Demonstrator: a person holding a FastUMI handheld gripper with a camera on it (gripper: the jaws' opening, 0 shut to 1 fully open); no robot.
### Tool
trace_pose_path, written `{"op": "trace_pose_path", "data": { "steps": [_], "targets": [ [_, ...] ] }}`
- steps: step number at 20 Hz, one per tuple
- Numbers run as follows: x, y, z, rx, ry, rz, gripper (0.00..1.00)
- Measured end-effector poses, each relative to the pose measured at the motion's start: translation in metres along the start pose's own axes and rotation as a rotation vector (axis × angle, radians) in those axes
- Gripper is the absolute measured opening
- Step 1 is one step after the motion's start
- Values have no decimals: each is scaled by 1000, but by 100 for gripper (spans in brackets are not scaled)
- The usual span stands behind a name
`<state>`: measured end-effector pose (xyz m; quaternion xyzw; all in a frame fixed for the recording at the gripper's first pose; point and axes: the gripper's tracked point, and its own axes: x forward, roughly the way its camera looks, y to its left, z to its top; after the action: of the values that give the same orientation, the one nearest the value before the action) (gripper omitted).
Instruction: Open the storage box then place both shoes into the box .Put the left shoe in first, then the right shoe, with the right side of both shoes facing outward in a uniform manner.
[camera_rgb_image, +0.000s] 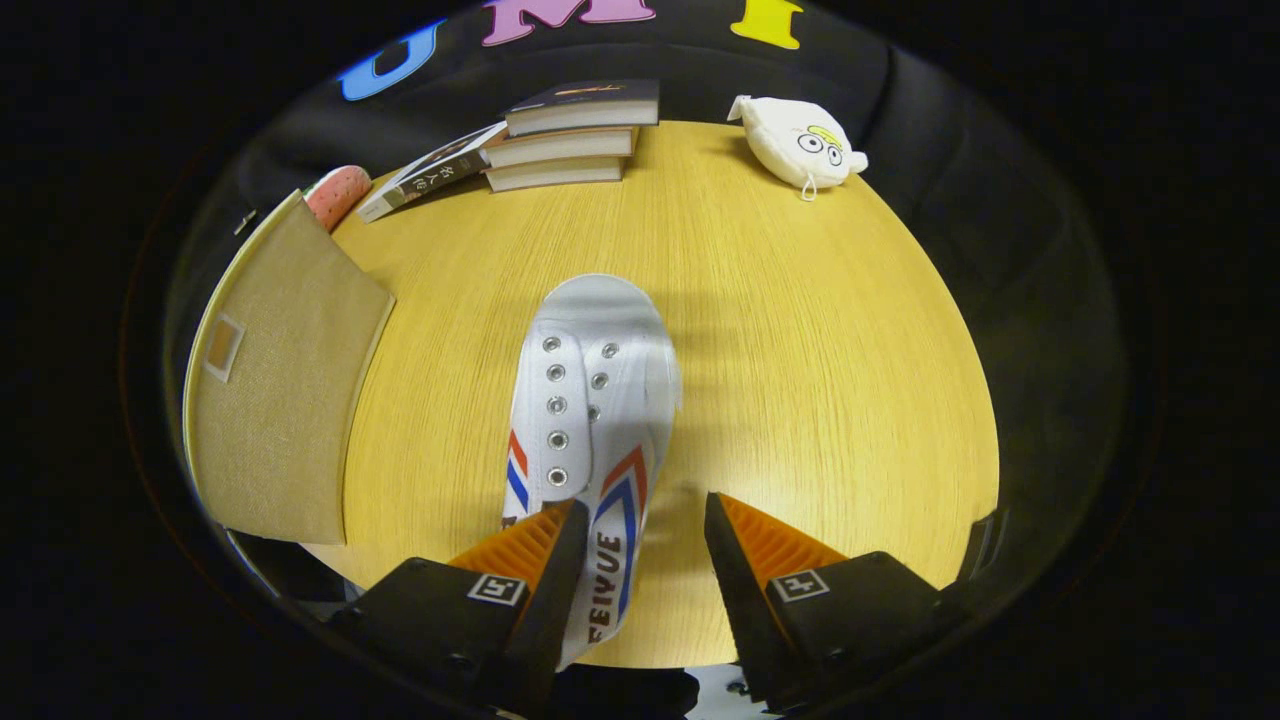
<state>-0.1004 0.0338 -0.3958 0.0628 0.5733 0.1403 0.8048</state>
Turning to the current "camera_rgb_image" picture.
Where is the white plush toy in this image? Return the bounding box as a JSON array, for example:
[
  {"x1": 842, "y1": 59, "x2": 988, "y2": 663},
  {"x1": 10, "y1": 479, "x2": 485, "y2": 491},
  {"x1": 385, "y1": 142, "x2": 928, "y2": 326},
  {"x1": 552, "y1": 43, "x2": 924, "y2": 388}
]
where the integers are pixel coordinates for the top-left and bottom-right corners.
[{"x1": 727, "y1": 95, "x2": 869, "y2": 201}]

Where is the watermelon slice plush toy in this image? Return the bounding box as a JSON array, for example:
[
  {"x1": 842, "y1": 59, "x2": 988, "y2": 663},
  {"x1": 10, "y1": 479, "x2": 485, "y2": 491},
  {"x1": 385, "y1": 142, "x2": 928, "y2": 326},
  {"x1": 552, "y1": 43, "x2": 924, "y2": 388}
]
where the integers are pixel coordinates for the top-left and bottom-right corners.
[{"x1": 303, "y1": 165, "x2": 373, "y2": 233}]

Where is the beige fabric storage box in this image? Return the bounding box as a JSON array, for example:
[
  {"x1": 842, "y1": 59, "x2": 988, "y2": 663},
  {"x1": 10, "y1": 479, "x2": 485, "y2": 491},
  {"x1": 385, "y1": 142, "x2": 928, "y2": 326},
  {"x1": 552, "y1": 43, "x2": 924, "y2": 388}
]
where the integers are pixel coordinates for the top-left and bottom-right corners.
[{"x1": 183, "y1": 190, "x2": 397, "y2": 546}]

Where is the white cover book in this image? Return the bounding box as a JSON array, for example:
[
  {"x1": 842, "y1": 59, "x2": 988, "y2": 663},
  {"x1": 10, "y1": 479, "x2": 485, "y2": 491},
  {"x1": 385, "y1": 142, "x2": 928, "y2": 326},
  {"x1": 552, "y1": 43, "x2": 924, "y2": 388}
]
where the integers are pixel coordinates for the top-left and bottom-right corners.
[{"x1": 357, "y1": 120, "x2": 509, "y2": 223}]

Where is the black cover book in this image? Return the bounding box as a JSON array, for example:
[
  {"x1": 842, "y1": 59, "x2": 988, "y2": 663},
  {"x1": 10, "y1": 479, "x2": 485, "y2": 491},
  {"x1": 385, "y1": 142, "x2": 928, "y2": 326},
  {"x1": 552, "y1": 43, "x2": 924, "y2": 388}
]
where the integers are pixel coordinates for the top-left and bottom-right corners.
[{"x1": 503, "y1": 80, "x2": 661, "y2": 138}]

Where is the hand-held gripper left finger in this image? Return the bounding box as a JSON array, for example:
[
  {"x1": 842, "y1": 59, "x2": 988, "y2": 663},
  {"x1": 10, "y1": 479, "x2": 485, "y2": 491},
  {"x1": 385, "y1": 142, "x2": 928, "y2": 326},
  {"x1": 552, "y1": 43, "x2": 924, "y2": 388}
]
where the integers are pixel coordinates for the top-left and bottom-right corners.
[{"x1": 325, "y1": 498, "x2": 591, "y2": 716}]

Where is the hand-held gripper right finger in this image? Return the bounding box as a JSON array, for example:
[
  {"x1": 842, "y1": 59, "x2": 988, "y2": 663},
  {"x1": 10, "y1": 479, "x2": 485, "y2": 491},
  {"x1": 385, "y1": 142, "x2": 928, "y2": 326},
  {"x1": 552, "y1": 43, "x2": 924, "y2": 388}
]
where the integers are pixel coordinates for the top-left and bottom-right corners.
[{"x1": 703, "y1": 491, "x2": 986, "y2": 713}]

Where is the white canvas shoe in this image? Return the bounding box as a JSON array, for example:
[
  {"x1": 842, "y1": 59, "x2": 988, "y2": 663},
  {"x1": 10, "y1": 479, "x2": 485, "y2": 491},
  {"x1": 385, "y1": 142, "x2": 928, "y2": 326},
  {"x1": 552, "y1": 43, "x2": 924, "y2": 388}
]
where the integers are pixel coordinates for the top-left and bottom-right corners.
[{"x1": 500, "y1": 273, "x2": 683, "y2": 671}]

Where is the brown cover book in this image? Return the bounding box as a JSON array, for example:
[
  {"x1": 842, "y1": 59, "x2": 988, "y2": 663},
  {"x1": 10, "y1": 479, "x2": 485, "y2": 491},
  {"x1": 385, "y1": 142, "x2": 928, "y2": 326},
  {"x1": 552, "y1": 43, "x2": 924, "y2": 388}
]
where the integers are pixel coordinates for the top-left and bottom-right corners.
[
  {"x1": 480, "y1": 125, "x2": 641, "y2": 169},
  {"x1": 485, "y1": 157, "x2": 626, "y2": 193}
]

